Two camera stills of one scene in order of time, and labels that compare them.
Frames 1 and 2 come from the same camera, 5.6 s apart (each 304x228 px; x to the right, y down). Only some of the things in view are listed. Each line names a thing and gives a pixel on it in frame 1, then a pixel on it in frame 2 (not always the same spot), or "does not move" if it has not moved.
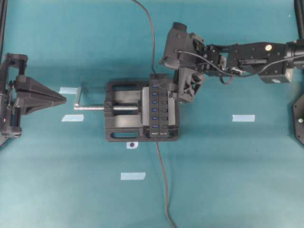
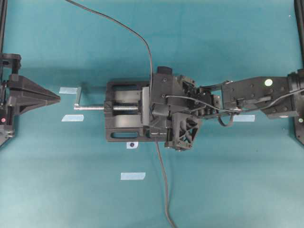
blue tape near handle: x=71 y=90 does not move
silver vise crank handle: x=77 y=106 does not move
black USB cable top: x=152 y=63 → x=127 y=27
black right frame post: x=299 y=5 does not move
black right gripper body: x=181 y=47 → x=170 y=94
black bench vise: x=127 y=109 does not move
